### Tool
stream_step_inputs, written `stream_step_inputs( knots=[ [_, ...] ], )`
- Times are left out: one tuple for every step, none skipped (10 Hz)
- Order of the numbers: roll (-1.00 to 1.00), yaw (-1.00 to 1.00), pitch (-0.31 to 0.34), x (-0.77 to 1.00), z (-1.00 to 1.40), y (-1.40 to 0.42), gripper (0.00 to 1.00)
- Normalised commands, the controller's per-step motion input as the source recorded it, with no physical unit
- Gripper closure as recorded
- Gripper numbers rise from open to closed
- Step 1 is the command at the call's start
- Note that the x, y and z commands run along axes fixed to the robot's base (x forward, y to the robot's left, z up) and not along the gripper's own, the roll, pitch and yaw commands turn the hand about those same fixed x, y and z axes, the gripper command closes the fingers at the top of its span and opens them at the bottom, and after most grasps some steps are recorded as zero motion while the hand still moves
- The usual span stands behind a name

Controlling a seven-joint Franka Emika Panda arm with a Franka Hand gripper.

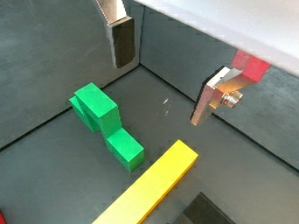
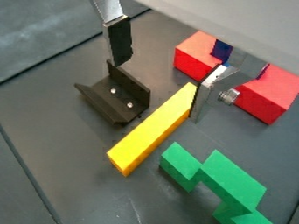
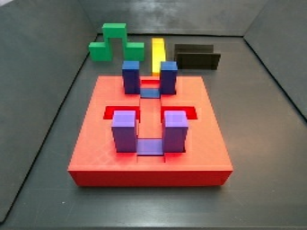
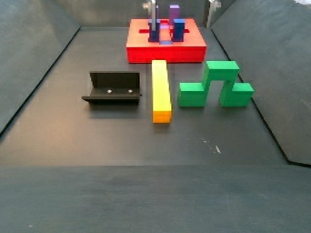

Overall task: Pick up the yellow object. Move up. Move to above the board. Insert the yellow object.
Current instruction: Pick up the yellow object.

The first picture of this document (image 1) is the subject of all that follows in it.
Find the red board base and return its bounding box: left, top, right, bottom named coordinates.
left=230, top=50, right=269, bottom=82

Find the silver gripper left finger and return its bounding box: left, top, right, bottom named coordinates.
left=91, top=0, right=135, bottom=68

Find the black angle bracket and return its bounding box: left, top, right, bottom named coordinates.
left=173, top=192, right=236, bottom=224

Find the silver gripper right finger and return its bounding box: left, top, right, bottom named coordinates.
left=190, top=66, right=254, bottom=126

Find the green stepped block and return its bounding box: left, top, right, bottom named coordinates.
left=69, top=83, right=145, bottom=172

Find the yellow rectangular block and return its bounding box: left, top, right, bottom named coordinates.
left=90, top=140, right=198, bottom=224

